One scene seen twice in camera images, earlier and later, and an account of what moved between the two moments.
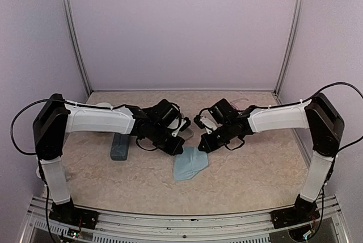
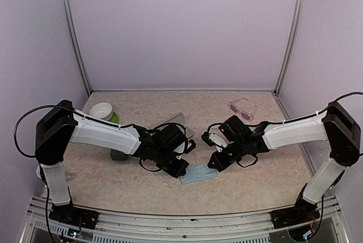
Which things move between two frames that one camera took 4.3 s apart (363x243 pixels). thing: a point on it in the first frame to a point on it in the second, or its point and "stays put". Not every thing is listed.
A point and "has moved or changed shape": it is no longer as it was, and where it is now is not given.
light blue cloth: (187, 164) has moved or changed shape
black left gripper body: (170, 148) to (172, 169)
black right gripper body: (216, 142) to (223, 163)
